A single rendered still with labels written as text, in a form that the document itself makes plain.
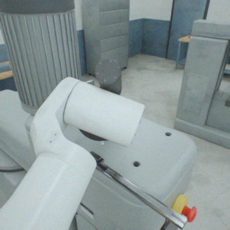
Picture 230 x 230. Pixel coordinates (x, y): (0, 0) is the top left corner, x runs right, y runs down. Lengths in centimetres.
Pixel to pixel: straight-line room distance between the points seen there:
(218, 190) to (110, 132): 292
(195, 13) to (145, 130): 685
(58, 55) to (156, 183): 40
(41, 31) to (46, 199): 45
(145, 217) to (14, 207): 32
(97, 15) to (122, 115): 533
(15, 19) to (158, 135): 45
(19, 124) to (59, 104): 66
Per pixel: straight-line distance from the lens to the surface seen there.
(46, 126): 25
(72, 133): 58
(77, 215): 81
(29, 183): 23
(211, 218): 286
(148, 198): 42
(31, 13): 58
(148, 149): 53
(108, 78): 28
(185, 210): 58
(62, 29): 60
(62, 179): 22
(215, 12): 722
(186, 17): 746
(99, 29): 560
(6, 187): 114
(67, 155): 23
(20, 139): 86
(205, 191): 308
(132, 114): 27
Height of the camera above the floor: 223
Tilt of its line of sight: 32 degrees down
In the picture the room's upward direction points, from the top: straight up
